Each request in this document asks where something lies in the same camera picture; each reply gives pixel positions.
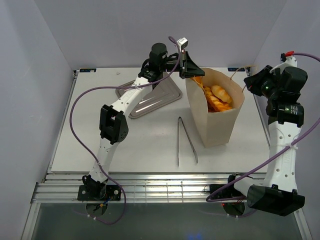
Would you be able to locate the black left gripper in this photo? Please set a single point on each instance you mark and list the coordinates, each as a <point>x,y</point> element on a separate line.
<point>190,69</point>

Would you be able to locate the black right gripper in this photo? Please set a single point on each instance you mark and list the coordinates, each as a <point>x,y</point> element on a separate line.
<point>253,82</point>

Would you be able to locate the pale shell fake bread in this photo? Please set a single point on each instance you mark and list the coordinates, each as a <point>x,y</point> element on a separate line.
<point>221,94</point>

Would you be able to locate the twisted fake bread front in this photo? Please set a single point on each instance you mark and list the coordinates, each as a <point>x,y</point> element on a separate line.
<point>214,102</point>

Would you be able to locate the cream paper bag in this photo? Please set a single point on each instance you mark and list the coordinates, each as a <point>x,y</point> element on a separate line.
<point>216,128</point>

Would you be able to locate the small striped fake bread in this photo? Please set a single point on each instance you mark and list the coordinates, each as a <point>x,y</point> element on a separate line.
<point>198,81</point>

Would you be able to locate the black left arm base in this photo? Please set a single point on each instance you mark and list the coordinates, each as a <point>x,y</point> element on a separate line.
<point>108,192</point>

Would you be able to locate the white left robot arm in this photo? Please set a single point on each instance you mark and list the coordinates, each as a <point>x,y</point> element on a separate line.
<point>113,124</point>

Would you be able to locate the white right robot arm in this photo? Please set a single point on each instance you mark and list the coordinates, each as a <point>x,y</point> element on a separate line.
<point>278,194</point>

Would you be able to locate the silver metal tray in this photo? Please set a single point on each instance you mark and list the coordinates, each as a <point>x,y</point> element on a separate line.
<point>164,93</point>

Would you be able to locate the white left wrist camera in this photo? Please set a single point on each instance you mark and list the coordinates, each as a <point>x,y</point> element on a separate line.
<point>182,43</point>

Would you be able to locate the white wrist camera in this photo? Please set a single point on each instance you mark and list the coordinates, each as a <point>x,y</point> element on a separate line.
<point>287,60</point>
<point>182,43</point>

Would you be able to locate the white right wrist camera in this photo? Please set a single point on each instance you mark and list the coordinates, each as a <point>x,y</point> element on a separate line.
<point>287,60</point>

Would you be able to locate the aluminium frame rail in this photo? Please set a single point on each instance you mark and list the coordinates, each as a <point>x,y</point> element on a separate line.
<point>139,188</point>

